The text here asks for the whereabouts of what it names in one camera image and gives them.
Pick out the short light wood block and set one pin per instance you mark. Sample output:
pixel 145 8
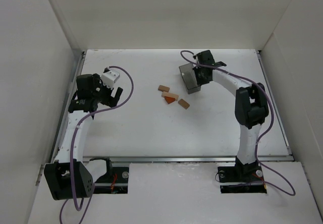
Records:
pixel 163 88

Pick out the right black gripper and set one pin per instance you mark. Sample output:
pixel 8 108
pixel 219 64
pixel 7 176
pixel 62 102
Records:
pixel 199 72

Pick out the long light wood block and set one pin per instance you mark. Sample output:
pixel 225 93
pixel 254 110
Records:
pixel 171 95

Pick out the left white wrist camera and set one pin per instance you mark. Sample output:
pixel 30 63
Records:
pixel 109 77

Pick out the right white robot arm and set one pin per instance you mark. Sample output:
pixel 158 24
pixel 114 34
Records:
pixel 251 109

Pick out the orange triangular wood block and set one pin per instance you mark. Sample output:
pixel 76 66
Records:
pixel 169 100

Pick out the tan wood block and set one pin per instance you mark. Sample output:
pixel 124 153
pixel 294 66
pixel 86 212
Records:
pixel 183 104

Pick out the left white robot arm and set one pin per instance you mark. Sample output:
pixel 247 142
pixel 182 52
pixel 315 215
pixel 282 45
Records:
pixel 68 177

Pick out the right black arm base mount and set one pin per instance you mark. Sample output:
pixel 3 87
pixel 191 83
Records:
pixel 241 179

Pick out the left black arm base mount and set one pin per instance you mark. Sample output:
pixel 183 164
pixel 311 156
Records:
pixel 114 181

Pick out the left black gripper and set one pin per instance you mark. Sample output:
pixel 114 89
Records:
pixel 111 98

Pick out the smoky transparent plastic bin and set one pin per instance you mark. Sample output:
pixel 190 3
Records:
pixel 189 78

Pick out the aluminium front rail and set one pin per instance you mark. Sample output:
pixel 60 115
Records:
pixel 160 159

